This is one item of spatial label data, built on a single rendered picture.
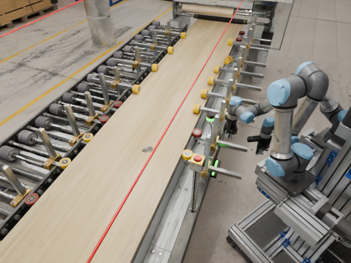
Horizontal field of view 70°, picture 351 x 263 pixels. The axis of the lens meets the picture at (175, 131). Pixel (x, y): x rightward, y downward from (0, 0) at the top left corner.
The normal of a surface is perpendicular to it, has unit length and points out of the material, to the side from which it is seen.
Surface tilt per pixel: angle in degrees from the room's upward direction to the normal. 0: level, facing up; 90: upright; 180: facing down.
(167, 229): 0
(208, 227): 0
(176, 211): 0
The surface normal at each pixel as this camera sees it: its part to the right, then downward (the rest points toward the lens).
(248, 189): 0.00, -0.74
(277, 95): -0.91, 0.17
